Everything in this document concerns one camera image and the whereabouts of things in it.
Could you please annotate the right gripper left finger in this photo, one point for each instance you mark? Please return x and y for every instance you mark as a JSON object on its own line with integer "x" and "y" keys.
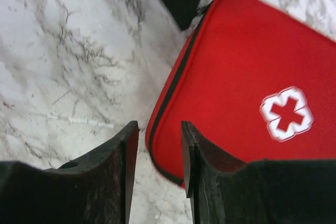
{"x": 97, "y": 187}

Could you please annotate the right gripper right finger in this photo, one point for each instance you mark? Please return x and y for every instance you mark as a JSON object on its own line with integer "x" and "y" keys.
{"x": 204, "y": 165}

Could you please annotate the red black medicine case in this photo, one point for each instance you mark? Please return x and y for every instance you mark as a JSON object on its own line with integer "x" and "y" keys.
{"x": 255, "y": 81}

